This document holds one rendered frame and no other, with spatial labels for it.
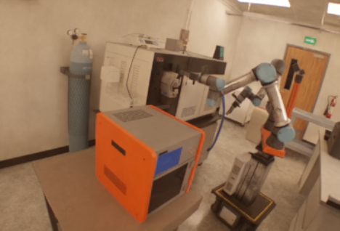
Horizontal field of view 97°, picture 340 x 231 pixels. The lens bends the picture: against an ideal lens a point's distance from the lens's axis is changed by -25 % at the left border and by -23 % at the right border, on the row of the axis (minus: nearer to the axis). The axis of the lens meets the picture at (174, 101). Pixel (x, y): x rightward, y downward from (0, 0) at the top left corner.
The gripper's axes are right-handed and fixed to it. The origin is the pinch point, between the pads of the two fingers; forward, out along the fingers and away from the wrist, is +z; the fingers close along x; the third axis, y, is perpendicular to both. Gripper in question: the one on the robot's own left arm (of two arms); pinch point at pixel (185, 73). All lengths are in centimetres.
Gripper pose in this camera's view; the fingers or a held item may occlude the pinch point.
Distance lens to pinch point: 142.9
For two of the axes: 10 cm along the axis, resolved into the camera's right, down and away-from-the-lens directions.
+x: 6.4, -1.0, 7.6
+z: -7.4, -3.3, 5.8
